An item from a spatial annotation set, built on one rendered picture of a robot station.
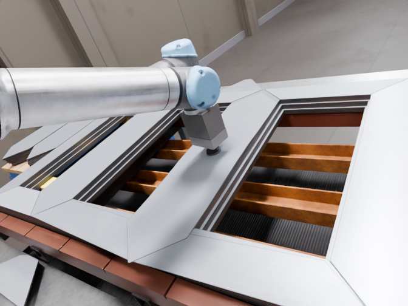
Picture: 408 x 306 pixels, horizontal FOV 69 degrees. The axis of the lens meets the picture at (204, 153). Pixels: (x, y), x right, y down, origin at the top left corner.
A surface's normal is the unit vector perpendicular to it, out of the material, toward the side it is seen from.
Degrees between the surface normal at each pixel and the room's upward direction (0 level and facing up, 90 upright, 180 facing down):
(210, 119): 90
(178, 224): 0
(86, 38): 90
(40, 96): 86
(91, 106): 111
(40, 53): 90
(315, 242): 0
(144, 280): 0
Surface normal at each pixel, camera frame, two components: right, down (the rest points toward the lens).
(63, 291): -0.30, -0.81
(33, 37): 0.77, 0.11
